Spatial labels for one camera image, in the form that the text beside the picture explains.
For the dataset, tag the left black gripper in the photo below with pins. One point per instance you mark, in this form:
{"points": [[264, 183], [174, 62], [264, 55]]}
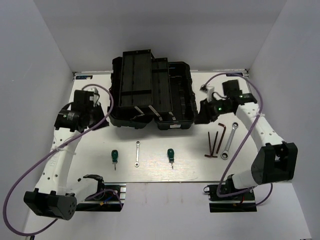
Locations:
{"points": [[100, 108]]}

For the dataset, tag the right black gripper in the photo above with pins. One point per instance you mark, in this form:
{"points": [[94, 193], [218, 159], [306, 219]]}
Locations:
{"points": [[205, 115]]}

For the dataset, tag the green stubby screwdriver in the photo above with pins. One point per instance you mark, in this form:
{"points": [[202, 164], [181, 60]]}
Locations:
{"points": [[171, 155], [114, 156]]}

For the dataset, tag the large silver ratchet wrench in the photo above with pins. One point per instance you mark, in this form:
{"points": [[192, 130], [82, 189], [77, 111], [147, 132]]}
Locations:
{"points": [[225, 154]]}

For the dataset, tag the black plastic toolbox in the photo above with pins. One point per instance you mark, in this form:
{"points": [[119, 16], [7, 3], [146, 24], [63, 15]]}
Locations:
{"points": [[145, 89]]}

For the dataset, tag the small silver ratchet wrench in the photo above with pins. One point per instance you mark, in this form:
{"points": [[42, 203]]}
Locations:
{"points": [[137, 154]]}

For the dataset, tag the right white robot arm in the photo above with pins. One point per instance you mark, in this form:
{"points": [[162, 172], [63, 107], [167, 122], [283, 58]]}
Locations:
{"points": [[275, 160]]}

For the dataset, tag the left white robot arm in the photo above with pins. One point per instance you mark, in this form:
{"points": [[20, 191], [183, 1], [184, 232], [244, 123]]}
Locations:
{"points": [[52, 197]]}

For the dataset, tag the left blue table label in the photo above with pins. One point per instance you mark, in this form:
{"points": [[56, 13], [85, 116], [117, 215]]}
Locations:
{"points": [[83, 77]]}

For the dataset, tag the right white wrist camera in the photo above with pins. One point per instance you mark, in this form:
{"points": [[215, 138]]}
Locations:
{"points": [[209, 92]]}

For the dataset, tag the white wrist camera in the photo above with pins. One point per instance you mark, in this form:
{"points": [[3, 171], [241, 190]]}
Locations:
{"points": [[209, 92], [96, 96]]}

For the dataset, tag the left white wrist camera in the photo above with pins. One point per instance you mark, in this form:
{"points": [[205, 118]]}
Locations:
{"points": [[96, 96]]}

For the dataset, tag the brown T-handle hex key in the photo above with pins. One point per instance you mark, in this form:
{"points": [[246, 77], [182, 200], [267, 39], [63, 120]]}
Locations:
{"points": [[211, 154]]}

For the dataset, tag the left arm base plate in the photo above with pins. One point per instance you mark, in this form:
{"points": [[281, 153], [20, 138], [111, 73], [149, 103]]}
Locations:
{"points": [[108, 201]]}

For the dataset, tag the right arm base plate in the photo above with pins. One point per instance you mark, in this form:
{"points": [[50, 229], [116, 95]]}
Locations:
{"points": [[242, 203]]}

